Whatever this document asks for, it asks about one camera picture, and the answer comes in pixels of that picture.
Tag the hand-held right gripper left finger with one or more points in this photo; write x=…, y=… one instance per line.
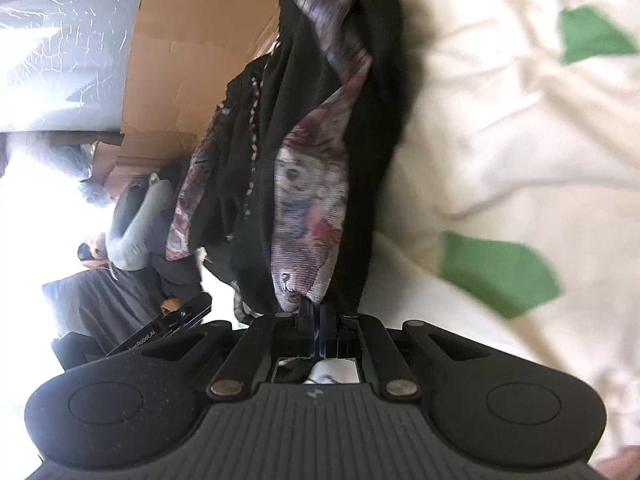
x=300, y=332

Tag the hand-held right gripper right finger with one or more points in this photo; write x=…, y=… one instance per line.
x=327, y=335

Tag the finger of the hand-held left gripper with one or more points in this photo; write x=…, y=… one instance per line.
x=190, y=312

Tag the black pants with floral lining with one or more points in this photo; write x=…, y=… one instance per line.
x=300, y=85

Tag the dark grey pillow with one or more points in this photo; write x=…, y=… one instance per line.
x=100, y=305

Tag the grey neck pillow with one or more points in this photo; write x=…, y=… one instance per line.
x=135, y=230

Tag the small teddy bear toy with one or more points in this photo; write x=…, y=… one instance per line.
x=92, y=252

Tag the cream bear print blanket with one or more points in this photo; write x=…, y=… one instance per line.
x=500, y=135

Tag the flat brown cardboard sheet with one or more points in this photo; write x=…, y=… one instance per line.
x=200, y=35

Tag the grey plastic wrapped mattress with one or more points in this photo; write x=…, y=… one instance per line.
x=65, y=35

